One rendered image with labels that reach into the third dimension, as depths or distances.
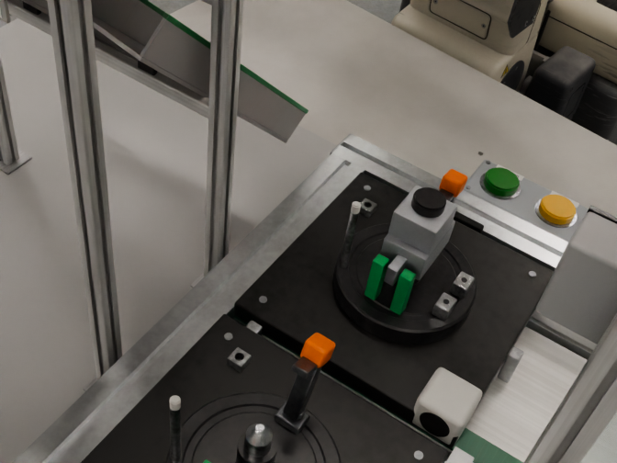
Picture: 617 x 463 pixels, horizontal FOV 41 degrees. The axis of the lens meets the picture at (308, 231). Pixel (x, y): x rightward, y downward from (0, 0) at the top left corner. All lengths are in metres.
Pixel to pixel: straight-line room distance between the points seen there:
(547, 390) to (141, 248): 0.48
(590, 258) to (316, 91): 0.76
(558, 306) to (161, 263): 0.53
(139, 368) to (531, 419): 0.38
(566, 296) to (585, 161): 0.69
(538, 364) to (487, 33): 0.75
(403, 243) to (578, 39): 1.03
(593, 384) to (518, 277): 0.34
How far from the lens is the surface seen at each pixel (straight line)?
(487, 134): 1.22
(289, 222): 0.89
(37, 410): 0.87
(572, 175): 1.21
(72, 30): 0.56
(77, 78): 0.58
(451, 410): 0.74
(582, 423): 0.61
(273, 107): 0.88
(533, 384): 0.87
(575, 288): 0.55
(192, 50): 0.74
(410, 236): 0.75
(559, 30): 1.73
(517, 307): 0.85
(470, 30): 1.51
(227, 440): 0.69
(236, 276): 0.84
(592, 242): 0.54
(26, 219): 1.03
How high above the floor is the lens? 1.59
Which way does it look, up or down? 46 degrees down
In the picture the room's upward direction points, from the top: 9 degrees clockwise
